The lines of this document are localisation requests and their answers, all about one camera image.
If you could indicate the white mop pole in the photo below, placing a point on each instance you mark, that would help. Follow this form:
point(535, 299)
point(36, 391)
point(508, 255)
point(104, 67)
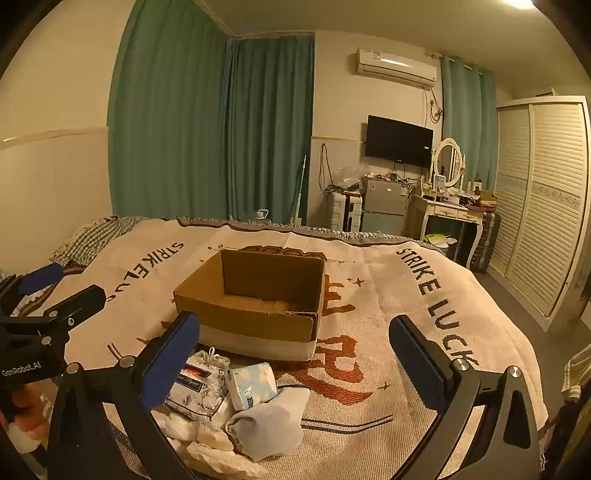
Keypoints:
point(300, 198)

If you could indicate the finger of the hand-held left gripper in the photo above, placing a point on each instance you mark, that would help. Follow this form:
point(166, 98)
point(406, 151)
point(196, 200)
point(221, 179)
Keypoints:
point(78, 304)
point(39, 278)

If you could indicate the dark suitcase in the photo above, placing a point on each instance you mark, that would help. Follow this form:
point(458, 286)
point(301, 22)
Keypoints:
point(487, 240)

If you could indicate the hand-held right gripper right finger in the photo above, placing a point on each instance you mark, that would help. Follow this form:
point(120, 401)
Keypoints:
point(418, 364)

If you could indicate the white sock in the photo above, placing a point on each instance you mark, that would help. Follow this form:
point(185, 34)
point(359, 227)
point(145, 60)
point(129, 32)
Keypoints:
point(272, 424)

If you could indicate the person's left hand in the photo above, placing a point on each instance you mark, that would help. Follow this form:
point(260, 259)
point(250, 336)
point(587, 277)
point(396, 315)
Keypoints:
point(30, 415)

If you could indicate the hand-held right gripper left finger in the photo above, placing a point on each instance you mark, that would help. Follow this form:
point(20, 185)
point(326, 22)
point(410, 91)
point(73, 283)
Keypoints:
point(171, 364)

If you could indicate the brown cardboard box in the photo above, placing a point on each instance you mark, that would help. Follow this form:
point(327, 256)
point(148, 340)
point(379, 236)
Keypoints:
point(258, 330)

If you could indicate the oval white vanity mirror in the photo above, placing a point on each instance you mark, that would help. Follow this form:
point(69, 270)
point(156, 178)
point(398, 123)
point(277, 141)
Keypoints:
point(449, 161)

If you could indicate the plaid bedding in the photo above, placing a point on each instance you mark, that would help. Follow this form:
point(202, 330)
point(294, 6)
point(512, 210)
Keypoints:
point(92, 235)

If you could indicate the printed beige blanket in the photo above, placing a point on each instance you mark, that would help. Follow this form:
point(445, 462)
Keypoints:
point(392, 286)

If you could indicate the white suitcase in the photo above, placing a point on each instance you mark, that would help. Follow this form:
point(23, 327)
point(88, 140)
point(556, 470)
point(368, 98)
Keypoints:
point(344, 212)

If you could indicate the wide green curtain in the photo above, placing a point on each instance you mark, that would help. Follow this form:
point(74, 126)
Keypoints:
point(166, 115)

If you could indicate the narrow green curtain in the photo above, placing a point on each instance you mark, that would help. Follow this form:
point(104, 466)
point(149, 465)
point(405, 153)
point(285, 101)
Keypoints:
point(466, 120)

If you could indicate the white dressing table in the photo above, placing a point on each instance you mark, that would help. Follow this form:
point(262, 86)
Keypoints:
point(443, 212)

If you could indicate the white louvred wardrobe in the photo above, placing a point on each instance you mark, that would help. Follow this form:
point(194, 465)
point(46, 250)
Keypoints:
point(549, 194)

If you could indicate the clear plastic bag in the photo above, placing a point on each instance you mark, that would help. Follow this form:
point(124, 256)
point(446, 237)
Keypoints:
point(348, 177)

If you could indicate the light blue tissue pack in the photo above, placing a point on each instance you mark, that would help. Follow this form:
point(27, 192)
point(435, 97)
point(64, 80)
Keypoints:
point(251, 383)

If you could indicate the light ribbed cloth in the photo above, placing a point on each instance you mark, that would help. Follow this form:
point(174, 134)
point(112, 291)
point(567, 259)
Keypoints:
point(577, 374)

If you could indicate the floral tissue pack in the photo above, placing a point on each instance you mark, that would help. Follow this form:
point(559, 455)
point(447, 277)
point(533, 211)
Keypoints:
point(198, 387)

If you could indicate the white air conditioner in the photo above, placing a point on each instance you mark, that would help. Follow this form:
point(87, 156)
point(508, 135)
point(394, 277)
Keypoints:
point(397, 67)

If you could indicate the white cloth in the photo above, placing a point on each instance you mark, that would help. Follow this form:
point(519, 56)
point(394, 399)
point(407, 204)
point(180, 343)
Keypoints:
point(184, 427)

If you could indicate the black wall television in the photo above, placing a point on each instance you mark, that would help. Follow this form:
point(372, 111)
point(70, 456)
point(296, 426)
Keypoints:
point(399, 141)

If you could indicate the clear water jug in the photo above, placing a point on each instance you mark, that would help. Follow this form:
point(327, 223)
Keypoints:
point(262, 214)

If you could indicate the small grey fridge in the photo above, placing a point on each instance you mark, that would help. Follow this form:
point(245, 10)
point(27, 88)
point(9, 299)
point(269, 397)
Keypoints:
point(385, 203)

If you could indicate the yellow bag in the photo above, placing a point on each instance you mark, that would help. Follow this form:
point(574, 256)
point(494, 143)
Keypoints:
point(438, 240)

